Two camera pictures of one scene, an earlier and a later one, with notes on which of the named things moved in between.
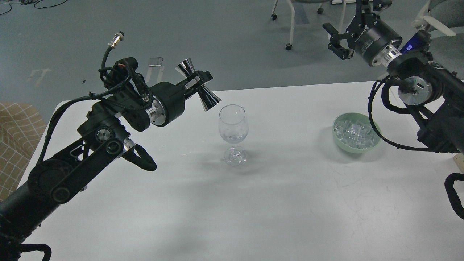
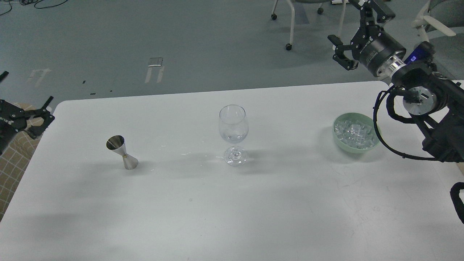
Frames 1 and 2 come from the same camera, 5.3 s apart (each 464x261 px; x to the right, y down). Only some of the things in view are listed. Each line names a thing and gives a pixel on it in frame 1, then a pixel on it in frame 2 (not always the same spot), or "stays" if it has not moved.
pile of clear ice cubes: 356,134 stays
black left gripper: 168,100 to 12,119
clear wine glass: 233,128 stays
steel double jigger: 186,67 to 116,143
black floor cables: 24,2 stays
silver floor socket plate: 155,62 stays
